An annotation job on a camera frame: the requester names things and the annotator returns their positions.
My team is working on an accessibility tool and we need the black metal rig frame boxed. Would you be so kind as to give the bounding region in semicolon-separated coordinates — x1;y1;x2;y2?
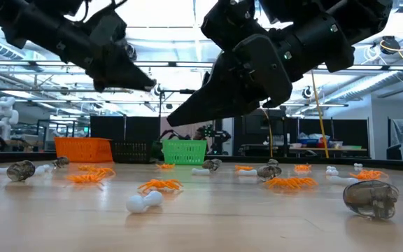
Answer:
158;89;215;155

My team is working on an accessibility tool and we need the black partition panel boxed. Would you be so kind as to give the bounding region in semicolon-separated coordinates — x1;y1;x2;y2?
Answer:
89;115;161;143
232;113;286;157
297;118;369;150

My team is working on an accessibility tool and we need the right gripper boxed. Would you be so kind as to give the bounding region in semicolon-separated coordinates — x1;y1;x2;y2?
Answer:
167;34;293;127

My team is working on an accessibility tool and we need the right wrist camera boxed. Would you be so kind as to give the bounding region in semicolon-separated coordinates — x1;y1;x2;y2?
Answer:
201;0;269;52

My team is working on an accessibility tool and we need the wooden background table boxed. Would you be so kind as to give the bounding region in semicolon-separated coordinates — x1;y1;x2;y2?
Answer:
288;141;367;155

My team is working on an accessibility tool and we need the green plastic basket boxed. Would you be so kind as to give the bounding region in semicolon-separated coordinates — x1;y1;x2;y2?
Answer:
161;139;208;166

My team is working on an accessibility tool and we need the long ceiling light strip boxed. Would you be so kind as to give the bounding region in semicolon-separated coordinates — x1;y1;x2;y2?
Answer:
0;59;403;71

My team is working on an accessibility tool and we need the black plastic basket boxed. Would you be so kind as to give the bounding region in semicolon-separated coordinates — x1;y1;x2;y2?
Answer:
110;139;164;165

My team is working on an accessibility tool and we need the pink cloth curtain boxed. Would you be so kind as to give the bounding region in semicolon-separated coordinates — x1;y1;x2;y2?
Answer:
160;120;213;141

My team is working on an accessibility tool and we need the orange plastic basket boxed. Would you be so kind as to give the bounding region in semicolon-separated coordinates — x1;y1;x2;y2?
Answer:
53;136;114;164

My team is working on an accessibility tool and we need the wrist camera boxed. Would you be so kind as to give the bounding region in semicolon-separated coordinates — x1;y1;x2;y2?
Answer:
201;0;269;52
88;12;128;48

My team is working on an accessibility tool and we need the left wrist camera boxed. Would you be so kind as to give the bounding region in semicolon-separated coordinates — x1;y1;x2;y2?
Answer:
88;12;128;48

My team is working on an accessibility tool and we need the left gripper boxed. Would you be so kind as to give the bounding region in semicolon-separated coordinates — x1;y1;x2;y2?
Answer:
59;34;157;92

